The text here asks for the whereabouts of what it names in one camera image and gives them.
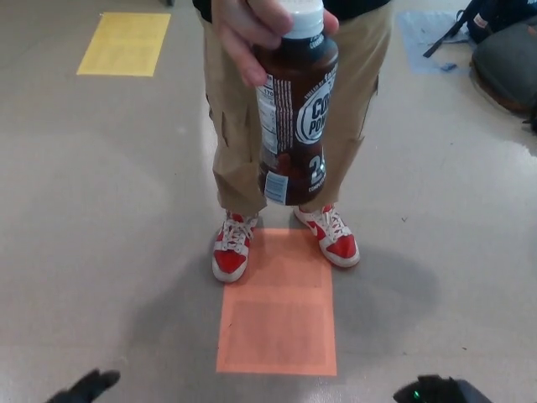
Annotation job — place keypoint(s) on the person's right hand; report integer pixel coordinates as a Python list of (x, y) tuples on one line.
[(247, 29)]

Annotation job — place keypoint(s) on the robot left black Dex3 hand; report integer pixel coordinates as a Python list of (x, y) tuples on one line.
[(86, 386)]

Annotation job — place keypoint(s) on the robot right black Dex3 hand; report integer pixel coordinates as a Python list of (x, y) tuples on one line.
[(436, 390)]

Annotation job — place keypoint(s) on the brown protein shake bottle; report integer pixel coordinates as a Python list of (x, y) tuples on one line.
[(293, 105)]

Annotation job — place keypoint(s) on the person's left red white sneaker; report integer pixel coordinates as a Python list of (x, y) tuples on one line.
[(335, 245)]

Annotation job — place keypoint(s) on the person's red white sneaker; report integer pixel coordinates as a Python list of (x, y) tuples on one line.
[(335, 245), (230, 256)]

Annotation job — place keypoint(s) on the person's right red white sneaker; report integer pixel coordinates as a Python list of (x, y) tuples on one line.
[(230, 256)]

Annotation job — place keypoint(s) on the khaki cargo trousers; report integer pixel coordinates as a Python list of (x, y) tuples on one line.
[(235, 138)]

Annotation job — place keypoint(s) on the yellow paper sheet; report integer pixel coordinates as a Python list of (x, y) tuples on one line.
[(123, 44)]

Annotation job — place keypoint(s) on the blue paper sheet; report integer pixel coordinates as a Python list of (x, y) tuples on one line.
[(419, 38)]

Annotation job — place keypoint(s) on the orange paper sheet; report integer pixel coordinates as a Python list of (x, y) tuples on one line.
[(277, 319)]

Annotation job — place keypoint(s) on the small blue tape piece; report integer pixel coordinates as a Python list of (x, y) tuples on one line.
[(448, 66)]

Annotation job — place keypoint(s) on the dark blue backpack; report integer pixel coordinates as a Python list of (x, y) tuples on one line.
[(499, 17)]

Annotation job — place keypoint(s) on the grey round cushion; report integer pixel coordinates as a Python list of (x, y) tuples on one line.
[(507, 67)]

